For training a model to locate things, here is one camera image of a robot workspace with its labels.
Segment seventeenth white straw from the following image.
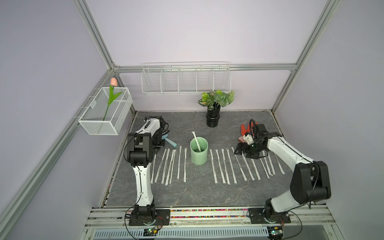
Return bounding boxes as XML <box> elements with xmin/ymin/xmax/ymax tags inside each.
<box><xmin>192</xmin><ymin>131</ymin><xmax>202</xmax><ymax>152</ymax></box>

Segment aluminium frame struts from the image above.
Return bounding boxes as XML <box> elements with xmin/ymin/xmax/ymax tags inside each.
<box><xmin>1</xmin><ymin>1</ymin><xmax>341</xmax><ymax>239</ymax></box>

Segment green cylindrical storage cup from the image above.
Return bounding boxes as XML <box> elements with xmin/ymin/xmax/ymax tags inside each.
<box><xmin>190</xmin><ymin>137</ymin><xmax>209</xmax><ymax>165</ymax></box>

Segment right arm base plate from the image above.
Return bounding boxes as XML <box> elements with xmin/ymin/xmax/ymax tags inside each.
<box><xmin>246</xmin><ymin>207</ymin><xmax>291</xmax><ymax>225</ymax></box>

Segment red work glove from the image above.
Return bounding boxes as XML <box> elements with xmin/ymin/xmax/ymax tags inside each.
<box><xmin>239</xmin><ymin>122</ymin><xmax>255</xmax><ymax>145</ymax></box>

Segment white mesh wall basket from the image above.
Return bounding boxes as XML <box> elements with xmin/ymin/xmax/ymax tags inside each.
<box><xmin>75</xmin><ymin>86</ymin><xmax>133</xmax><ymax>136</ymax></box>

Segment twelfth white straw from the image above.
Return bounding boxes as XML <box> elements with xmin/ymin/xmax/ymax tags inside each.
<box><xmin>177</xmin><ymin>145</ymin><xmax>182</xmax><ymax>180</ymax></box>

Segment sixteenth white straw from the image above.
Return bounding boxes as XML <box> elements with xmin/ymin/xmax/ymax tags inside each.
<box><xmin>151</xmin><ymin>150</ymin><xmax>157</xmax><ymax>184</ymax></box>

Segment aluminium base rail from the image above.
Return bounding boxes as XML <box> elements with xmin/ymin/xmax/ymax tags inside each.
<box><xmin>85</xmin><ymin>205</ymin><xmax>336</xmax><ymax>229</ymax></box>

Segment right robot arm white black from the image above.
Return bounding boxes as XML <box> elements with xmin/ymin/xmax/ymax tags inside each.
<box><xmin>234</xmin><ymin>132</ymin><xmax>332</xmax><ymax>223</ymax></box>

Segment fourteenth white straw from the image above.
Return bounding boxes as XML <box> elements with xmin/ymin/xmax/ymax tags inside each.
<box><xmin>161</xmin><ymin>149</ymin><xmax>170</xmax><ymax>184</ymax></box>

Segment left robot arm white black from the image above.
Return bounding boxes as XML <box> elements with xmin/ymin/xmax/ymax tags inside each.
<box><xmin>124</xmin><ymin>116</ymin><xmax>167</xmax><ymax>226</ymax></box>

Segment white slotted cable duct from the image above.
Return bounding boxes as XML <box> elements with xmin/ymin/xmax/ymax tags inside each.
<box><xmin>93</xmin><ymin>226</ymin><xmax>269</xmax><ymax>240</ymax></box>

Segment fifteenth white straw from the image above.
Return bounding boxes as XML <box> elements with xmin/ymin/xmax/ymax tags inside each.
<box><xmin>155</xmin><ymin>149</ymin><xmax>167</xmax><ymax>183</ymax></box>

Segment white wire wall shelf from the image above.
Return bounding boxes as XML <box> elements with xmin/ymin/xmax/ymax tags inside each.
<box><xmin>141</xmin><ymin>62</ymin><xmax>232</xmax><ymax>95</ymax></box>

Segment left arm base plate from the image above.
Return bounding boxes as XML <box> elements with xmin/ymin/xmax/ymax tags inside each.
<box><xmin>128</xmin><ymin>209</ymin><xmax>171</xmax><ymax>226</ymax></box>

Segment thirteenth white straw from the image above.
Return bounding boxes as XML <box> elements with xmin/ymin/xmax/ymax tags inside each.
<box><xmin>165</xmin><ymin>150</ymin><xmax>176</xmax><ymax>186</ymax></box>

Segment teal garden trowel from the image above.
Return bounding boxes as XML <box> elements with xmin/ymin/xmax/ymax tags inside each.
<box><xmin>162</xmin><ymin>134</ymin><xmax>177</xmax><ymax>148</ymax></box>

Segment pink artificial tulip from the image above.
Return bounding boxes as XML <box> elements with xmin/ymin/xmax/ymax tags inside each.
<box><xmin>103</xmin><ymin>78</ymin><xmax>122</xmax><ymax>121</ymax></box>

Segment eleventh white straw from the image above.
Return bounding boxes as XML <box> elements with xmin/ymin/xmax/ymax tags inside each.
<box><xmin>183</xmin><ymin>148</ymin><xmax>188</xmax><ymax>183</ymax></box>

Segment black vase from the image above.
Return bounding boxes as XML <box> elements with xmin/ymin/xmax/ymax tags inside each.
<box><xmin>206</xmin><ymin>103</ymin><xmax>221</xmax><ymax>128</ymax></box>

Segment green artificial plant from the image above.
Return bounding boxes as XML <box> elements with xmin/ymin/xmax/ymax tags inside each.
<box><xmin>198</xmin><ymin>90</ymin><xmax>235</xmax><ymax>111</ymax></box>

